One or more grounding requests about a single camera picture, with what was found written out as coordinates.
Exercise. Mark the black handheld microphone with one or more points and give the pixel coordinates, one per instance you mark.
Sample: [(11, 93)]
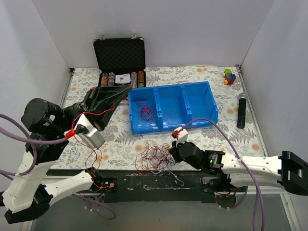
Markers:
[(241, 111)]

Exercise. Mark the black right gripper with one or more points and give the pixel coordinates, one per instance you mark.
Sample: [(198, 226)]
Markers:
[(175, 151)]

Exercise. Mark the black metal base rail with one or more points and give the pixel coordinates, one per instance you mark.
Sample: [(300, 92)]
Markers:
[(134, 186)]

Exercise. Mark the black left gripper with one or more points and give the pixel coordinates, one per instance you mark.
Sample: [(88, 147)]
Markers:
[(89, 106)]

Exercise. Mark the colourful toy block train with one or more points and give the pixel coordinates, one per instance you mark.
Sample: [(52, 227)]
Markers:
[(229, 77)]

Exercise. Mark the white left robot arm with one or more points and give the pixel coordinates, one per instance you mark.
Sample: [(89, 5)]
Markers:
[(48, 129)]

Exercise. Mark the blue three-compartment plastic bin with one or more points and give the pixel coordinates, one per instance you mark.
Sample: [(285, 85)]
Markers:
[(164, 108)]

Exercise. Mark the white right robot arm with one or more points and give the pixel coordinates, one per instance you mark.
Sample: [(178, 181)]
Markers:
[(286, 171)]

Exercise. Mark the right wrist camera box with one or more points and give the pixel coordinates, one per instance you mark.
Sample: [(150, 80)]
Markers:
[(180, 135)]

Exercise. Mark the black poker chip case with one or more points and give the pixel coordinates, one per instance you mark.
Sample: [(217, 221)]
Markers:
[(119, 55)]

